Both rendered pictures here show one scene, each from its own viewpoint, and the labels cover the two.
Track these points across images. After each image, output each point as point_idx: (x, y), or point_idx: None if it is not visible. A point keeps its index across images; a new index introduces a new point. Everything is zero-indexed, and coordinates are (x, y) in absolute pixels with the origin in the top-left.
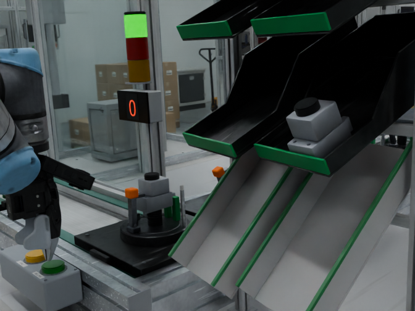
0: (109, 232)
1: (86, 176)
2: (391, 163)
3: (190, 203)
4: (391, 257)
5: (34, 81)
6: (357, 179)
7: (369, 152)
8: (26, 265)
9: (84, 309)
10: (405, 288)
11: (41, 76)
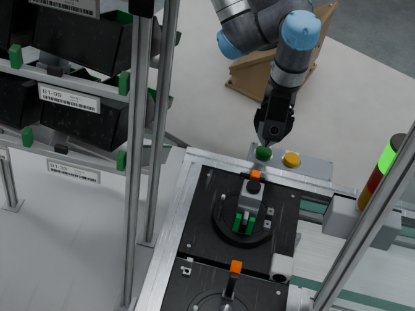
0: (280, 206)
1: (264, 127)
2: (16, 129)
3: (274, 299)
4: None
5: (280, 39)
6: (42, 137)
7: (34, 138)
8: (287, 152)
9: None
10: None
11: (285, 43)
